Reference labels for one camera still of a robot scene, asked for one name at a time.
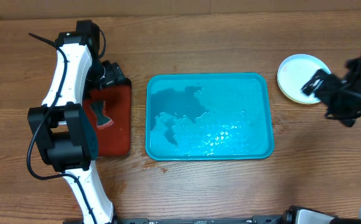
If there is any teal plastic tray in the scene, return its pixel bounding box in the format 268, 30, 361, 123
145, 72, 274, 161

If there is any green plate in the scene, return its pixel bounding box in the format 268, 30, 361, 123
277, 80, 321, 105

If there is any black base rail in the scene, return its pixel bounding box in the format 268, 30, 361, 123
111, 215, 282, 224

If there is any light blue plate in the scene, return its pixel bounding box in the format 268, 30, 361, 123
277, 54, 331, 101

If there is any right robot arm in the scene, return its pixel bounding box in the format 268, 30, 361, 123
273, 54, 361, 224

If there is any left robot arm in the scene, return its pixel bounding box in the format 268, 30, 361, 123
26, 20, 131, 223

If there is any black red water tray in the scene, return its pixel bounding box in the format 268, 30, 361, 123
83, 78, 132, 157

